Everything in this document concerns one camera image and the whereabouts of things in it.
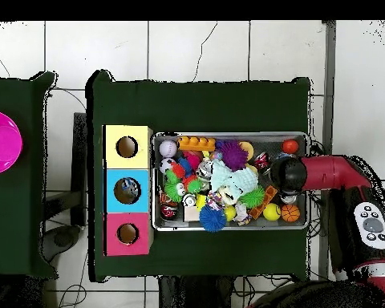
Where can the mint green waffle cloth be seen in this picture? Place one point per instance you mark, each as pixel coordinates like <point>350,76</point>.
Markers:
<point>234,181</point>

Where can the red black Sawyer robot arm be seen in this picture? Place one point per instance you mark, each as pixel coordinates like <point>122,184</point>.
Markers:
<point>327,173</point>

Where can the wooden box with three holes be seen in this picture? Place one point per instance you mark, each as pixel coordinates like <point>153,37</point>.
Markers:
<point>141,160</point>

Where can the silver mesh bin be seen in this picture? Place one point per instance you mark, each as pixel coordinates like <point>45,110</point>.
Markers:
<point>173,226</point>

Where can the orange plastic building block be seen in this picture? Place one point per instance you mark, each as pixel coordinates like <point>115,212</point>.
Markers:
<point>197,143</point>

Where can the small soccer ball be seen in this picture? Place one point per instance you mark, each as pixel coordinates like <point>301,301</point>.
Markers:
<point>165,165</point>

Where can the small white baseball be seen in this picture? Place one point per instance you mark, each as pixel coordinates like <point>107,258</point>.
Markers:
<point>167,148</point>

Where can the purple spiky rubber ball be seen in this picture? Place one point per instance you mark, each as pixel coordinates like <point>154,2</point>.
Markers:
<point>233,155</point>

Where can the blue spiky rubber ball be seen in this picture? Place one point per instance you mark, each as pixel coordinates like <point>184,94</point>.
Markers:
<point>212,218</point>

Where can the dark green tablecloth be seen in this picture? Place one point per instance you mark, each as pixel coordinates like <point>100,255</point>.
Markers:
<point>12,224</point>
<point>195,106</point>

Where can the green fuzzy toy with eyes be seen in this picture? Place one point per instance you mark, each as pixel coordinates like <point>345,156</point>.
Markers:
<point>252,197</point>

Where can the yellow smiley ball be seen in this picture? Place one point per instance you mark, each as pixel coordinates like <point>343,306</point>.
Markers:
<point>271,211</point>

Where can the plain orange ball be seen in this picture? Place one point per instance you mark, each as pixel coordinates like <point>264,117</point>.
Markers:
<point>290,146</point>

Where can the small orange basketball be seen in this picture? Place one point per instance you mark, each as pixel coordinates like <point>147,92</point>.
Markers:
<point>290,213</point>

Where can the black upright panel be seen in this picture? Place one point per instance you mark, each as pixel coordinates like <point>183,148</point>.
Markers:
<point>79,144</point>

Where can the dark grey rounded base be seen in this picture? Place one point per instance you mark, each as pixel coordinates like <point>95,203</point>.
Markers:
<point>62,239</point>

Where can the pink plastic bowl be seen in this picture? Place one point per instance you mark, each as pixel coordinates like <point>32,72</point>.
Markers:
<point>3,144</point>

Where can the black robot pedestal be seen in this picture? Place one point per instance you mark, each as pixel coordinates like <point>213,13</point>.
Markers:
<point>192,295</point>

